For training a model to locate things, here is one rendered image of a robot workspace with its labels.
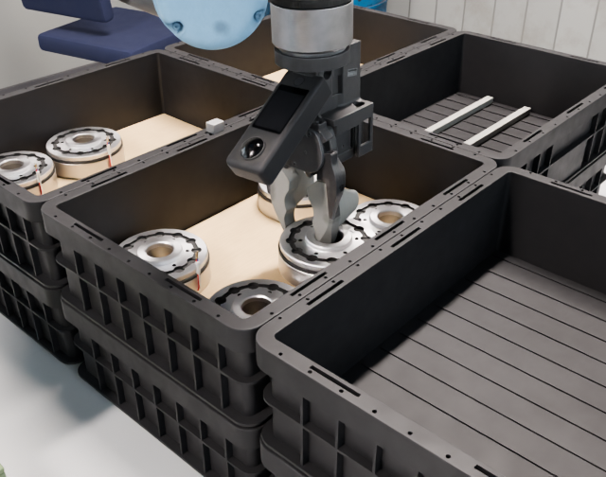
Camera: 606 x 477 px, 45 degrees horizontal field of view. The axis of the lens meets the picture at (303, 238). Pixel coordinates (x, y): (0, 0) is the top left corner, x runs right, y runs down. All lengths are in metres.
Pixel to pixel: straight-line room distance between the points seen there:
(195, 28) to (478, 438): 0.39
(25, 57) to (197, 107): 2.58
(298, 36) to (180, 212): 0.30
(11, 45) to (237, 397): 3.12
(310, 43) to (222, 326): 0.26
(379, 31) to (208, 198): 0.60
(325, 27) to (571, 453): 0.41
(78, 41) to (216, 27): 2.32
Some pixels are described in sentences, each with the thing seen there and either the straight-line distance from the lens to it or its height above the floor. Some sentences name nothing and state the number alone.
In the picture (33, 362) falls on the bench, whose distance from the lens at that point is 0.95.
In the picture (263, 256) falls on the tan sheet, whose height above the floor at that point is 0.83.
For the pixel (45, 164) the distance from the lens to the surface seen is 1.02.
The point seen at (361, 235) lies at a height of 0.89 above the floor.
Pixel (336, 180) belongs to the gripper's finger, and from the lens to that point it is 0.71.
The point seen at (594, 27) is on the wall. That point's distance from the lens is 3.07.
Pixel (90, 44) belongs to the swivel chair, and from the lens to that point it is 2.77.
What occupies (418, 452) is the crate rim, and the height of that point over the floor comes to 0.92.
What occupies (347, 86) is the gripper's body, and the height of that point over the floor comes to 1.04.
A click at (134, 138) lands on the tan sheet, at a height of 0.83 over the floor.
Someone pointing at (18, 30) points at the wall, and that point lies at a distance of 3.66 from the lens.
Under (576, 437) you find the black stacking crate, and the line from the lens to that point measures 0.67.
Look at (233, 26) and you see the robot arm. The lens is 0.50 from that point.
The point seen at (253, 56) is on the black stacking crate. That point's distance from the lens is 1.34.
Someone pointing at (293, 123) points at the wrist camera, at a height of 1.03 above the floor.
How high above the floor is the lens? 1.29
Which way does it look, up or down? 32 degrees down
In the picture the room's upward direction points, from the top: straight up
